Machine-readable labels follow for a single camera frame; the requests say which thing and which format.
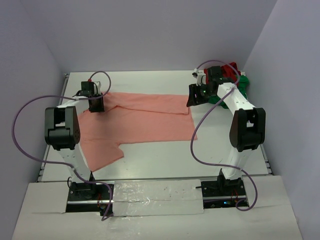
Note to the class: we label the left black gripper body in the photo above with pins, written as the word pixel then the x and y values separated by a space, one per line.
pixel 96 96

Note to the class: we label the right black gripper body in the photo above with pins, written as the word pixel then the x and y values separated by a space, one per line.
pixel 210 94

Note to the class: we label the salmon pink t shirt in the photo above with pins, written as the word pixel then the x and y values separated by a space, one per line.
pixel 132 118

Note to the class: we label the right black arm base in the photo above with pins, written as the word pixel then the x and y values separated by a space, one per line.
pixel 216 196

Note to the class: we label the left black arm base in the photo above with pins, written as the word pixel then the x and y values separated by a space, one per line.
pixel 84 197

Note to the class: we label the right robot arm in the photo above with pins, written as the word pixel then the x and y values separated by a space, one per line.
pixel 247 130

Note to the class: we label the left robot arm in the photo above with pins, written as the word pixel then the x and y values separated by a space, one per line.
pixel 62 128

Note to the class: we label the red t shirt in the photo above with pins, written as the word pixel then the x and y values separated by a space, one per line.
pixel 225 71

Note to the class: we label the green t shirt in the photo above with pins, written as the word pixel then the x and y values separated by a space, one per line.
pixel 242 85

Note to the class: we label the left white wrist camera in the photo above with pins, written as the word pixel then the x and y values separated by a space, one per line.
pixel 94 86

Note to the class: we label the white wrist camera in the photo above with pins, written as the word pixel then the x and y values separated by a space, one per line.
pixel 94 86
pixel 200 77

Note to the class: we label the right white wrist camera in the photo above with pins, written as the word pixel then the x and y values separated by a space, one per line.
pixel 200 77

